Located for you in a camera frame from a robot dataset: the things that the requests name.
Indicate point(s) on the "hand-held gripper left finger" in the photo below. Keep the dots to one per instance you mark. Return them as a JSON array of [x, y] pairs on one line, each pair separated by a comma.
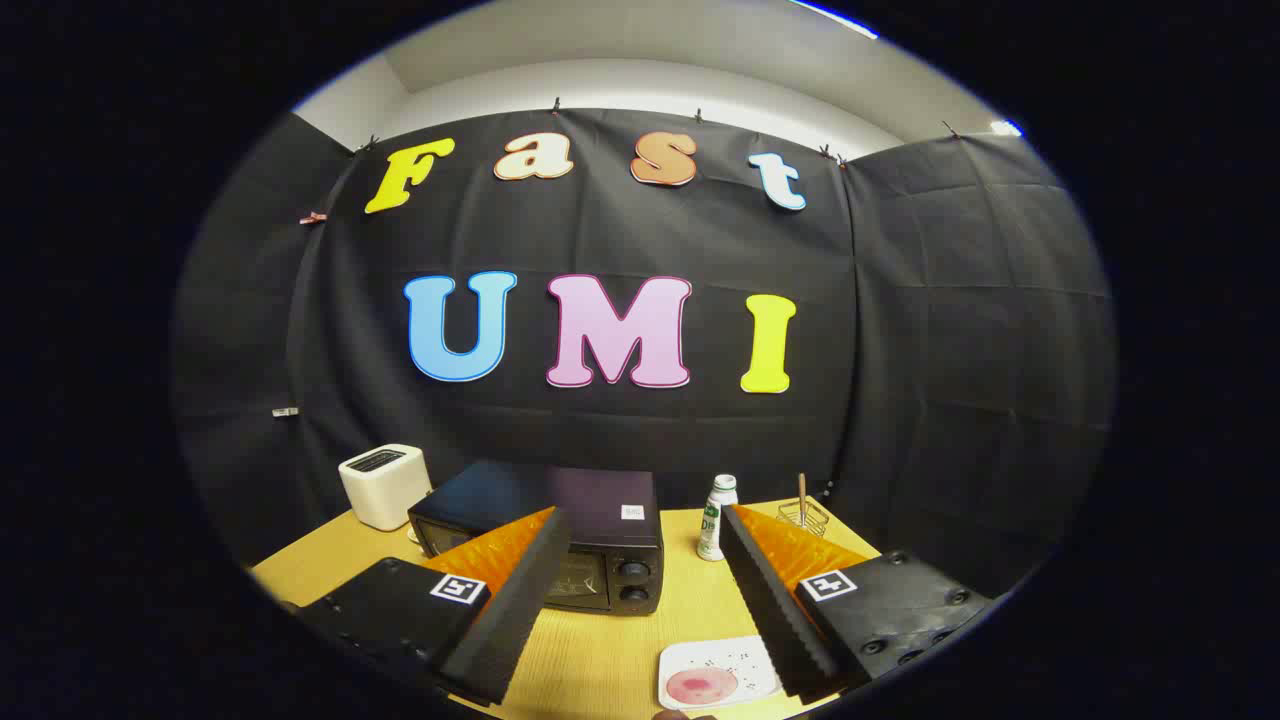
[[520, 610]]

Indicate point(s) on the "black toaster oven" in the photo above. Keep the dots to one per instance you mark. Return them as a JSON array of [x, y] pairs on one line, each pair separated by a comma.
[[600, 510]]

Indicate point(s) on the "wooden stick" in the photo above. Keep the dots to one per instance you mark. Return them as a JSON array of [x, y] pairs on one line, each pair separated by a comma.
[[802, 492]]

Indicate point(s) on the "black backdrop cloth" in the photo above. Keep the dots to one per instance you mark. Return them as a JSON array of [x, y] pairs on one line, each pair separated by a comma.
[[900, 400]]

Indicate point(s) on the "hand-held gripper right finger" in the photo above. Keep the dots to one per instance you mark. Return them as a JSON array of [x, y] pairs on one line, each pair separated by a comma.
[[775, 620]]

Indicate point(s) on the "white speckled plate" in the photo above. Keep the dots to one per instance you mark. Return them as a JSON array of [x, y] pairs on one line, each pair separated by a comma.
[[720, 655]]

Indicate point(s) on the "white green bottle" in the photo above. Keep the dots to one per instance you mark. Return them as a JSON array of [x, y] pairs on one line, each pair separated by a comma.
[[715, 525]]

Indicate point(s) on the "white toaster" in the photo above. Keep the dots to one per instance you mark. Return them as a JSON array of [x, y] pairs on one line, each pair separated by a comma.
[[385, 490]]

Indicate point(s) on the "small cream coaster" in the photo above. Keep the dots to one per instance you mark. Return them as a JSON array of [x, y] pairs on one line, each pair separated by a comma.
[[413, 535]]

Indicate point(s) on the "pink round food slice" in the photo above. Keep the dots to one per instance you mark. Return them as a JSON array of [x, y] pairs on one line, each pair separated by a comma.
[[700, 686]]

